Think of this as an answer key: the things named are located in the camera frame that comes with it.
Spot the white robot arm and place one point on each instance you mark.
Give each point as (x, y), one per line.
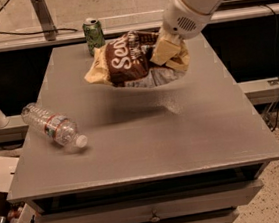
(202, 6)

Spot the clear plastic water bottle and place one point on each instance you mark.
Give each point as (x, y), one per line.
(57, 127)

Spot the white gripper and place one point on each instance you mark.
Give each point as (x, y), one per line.
(182, 20)

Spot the brown chip bag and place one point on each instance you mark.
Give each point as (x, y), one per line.
(126, 62)

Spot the left metal railing post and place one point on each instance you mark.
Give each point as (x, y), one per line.
(44, 17)

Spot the grey table with drawers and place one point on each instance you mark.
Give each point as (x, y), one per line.
(191, 150)

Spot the green soda can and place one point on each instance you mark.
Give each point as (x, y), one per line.
(94, 36)

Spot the upper drawer knob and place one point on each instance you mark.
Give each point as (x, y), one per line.
(154, 217)

